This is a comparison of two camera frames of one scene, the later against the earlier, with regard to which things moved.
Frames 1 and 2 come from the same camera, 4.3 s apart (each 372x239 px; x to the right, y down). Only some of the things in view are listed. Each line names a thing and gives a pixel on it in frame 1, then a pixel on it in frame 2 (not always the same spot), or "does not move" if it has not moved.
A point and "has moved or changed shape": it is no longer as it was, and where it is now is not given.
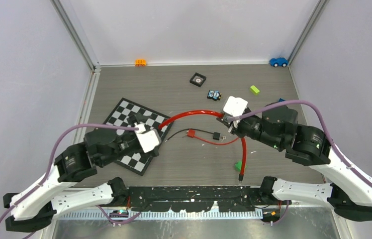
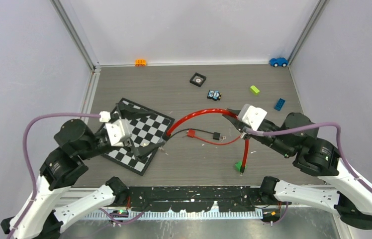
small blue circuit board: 215,94 does not move
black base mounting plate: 232,198 does not move
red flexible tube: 243,166 has moved or changed shape
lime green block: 254,90 does not move
